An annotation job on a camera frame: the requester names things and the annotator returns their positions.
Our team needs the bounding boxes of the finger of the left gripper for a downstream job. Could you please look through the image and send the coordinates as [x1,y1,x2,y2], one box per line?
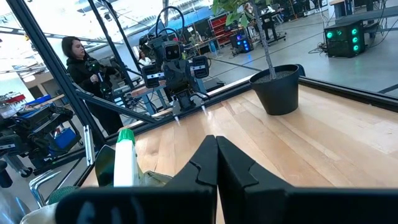
[190,55,211,80]
[141,63,165,90]

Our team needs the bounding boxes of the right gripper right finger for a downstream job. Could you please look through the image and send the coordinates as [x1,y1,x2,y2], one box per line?
[216,136,398,224]

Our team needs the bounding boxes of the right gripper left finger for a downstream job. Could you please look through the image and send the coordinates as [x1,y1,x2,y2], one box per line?
[55,134,218,224]

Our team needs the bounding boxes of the green plastic spray bottle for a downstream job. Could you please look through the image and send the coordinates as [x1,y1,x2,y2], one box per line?
[113,128,141,187]

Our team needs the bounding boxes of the wooden workbench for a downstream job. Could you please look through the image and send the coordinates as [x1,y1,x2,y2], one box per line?
[129,79,175,116]

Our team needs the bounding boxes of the person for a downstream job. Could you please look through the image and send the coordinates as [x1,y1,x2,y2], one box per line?
[61,35,125,135]
[137,49,153,68]

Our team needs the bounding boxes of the red shelving rack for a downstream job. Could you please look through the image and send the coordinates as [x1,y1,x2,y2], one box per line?
[208,14,234,47]

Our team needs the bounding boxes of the green potted tree black pot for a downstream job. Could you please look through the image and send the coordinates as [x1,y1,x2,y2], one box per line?
[211,0,301,116]

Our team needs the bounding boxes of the blue storage bin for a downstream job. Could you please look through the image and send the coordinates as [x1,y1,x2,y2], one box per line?
[52,126,78,151]

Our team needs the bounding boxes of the black computer teal fans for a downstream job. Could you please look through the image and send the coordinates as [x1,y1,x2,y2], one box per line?
[323,20,367,59]

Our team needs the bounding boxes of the black diagonal frame brace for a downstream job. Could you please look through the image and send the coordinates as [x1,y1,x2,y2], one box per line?
[73,88,158,124]

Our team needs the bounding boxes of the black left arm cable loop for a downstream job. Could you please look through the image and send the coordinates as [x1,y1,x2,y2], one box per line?
[154,5,187,43]

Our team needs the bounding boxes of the black frame upright post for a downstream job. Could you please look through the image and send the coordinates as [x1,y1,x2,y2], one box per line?
[88,0,135,90]

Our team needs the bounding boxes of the silver beam bracket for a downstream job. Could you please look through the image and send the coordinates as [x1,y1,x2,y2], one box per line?
[82,124,96,167]

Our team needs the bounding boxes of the black overhead frame beam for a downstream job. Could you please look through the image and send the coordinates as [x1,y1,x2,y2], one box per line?
[5,0,108,147]

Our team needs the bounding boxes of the black table frame extrusion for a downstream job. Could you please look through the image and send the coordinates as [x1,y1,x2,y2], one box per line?
[74,75,398,187]

